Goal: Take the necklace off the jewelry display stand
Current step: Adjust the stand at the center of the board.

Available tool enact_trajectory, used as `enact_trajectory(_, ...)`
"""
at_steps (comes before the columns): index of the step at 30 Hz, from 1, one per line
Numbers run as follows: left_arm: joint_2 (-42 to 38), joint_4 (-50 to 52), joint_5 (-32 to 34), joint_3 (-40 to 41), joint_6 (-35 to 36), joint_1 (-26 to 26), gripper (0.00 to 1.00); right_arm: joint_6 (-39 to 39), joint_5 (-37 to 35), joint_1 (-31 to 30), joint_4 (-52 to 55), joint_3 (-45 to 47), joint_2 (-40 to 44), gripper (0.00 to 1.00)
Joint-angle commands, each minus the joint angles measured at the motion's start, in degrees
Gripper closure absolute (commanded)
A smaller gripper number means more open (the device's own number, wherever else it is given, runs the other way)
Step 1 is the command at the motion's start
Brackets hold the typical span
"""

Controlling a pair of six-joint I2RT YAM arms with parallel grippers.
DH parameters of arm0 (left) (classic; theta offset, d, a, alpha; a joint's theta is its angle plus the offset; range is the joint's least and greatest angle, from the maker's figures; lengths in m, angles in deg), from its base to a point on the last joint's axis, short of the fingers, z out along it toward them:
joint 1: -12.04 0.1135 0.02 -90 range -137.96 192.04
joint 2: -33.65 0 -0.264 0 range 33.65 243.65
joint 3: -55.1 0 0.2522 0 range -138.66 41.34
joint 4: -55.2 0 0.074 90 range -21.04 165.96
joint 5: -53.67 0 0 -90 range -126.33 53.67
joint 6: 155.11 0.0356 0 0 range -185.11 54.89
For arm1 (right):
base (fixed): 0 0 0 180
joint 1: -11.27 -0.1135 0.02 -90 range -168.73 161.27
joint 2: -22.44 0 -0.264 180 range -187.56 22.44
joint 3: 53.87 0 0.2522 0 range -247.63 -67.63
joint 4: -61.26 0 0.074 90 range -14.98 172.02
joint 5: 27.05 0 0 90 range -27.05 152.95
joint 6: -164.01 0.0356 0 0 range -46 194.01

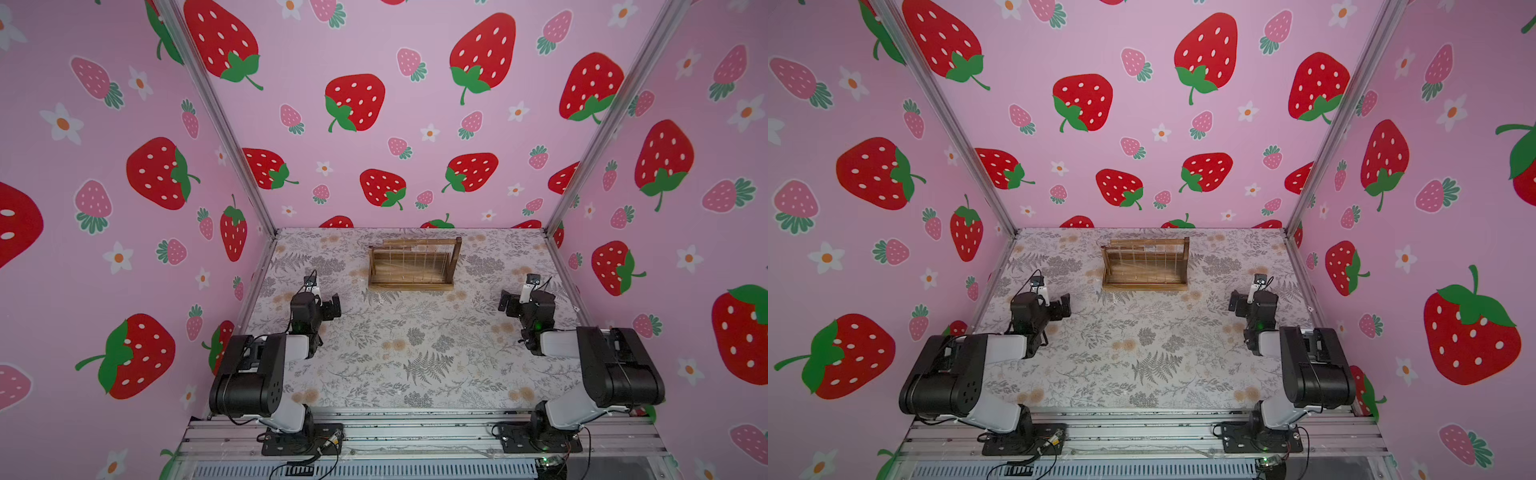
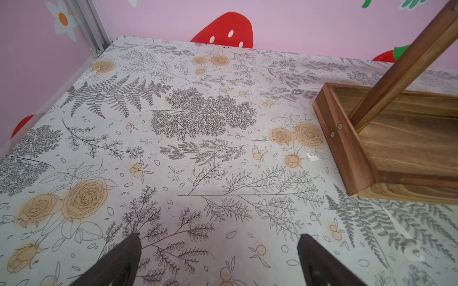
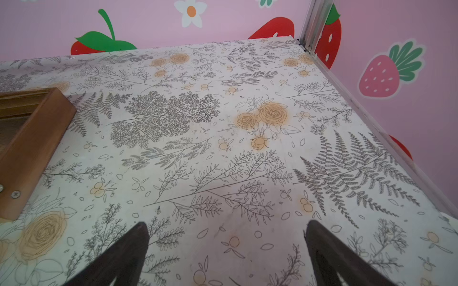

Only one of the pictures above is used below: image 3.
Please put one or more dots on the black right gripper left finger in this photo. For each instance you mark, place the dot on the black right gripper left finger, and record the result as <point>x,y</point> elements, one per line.
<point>120,265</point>

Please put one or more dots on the wooden jewelry display stand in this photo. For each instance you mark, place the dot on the wooden jewelry display stand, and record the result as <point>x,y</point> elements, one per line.
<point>33,123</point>

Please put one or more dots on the aluminium corner post right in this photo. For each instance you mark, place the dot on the aluminium corner post right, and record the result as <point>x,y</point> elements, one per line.
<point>317,15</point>

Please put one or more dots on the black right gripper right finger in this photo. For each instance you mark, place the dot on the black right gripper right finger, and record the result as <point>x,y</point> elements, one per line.
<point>332,259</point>

